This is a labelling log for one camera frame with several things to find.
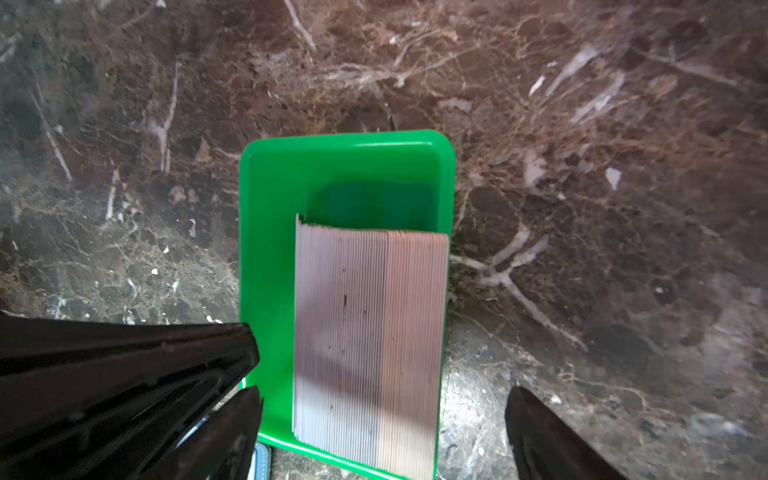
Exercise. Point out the stack of credit cards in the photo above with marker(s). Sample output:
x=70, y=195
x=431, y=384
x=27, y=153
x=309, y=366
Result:
x=368, y=345

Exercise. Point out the blue leather card holder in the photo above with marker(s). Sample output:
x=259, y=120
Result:
x=260, y=466

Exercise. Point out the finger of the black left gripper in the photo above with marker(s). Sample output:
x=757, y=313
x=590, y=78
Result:
x=75, y=358
x=97, y=437

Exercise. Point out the green plastic card tray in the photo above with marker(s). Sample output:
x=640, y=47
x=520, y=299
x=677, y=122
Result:
x=402, y=180

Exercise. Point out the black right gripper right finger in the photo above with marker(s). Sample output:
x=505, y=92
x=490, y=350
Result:
x=545, y=447

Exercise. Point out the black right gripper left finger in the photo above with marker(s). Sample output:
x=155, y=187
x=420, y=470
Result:
x=222, y=447

